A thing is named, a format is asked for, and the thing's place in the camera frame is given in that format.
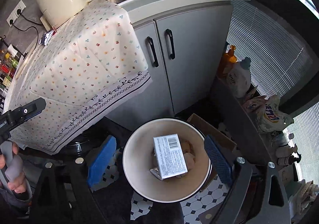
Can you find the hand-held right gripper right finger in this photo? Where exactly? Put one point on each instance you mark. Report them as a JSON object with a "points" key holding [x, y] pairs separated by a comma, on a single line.
{"points": [[219, 161]]}

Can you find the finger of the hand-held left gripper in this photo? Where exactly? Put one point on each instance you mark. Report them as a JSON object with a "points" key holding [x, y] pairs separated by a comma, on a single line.
{"points": [[27, 109]]}

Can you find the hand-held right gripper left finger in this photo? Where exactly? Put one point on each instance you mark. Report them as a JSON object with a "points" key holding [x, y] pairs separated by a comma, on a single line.
{"points": [[102, 161]]}

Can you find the round cream trash bin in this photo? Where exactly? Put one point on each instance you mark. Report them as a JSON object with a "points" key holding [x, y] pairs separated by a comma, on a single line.
{"points": [[139, 164]]}

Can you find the white printed carton box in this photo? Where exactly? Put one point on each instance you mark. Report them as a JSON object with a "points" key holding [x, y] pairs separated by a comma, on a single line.
{"points": [[169, 159]]}

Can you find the person's left forearm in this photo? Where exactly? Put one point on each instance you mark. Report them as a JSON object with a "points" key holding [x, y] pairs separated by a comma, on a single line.
{"points": [[10, 202]]}

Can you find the person's left hand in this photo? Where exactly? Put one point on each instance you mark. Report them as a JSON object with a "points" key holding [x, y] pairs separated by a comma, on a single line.
{"points": [[18, 187]]}

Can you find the beige crumpled tissue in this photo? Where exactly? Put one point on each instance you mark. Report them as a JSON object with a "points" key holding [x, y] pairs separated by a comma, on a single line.
{"points": [[190, 156]]}

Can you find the black round pot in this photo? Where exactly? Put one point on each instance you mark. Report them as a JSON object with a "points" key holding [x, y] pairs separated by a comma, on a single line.
{"points": [[79, 141]]}

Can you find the brown cardboard box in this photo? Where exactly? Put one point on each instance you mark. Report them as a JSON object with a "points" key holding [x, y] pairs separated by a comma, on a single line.
{"points": [[199, 122]]}

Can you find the spice jar rack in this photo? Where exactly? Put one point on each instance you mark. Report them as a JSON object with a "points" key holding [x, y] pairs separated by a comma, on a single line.
{"points": [[10, 64]]}

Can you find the dark grey side shelf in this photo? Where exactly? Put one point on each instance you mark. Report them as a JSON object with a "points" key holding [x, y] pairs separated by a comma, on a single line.
{"points": [[231, 109]]}

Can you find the floral tablecloth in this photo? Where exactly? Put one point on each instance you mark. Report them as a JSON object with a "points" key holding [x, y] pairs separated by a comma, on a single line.
{"points": [[87, 59]]}

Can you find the white detergent bottle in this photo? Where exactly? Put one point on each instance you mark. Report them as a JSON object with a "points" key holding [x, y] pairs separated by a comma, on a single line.
{"points": [[239, 82]]}

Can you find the orange spray bottle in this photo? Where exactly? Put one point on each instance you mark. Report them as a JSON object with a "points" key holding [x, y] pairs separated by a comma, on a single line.
{"points": [[225, 62]]}

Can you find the white kitchen cabinet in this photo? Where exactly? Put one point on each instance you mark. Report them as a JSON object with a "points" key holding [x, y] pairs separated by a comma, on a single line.
{"points": [[194, 52]]}

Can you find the window blind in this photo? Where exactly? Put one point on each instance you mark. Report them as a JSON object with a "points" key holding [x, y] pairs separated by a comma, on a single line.
{"points": [[269, 52]]}

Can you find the white wall socket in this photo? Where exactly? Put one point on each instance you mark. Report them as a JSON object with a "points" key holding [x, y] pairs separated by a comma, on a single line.
{"points": [[20, 5]]}

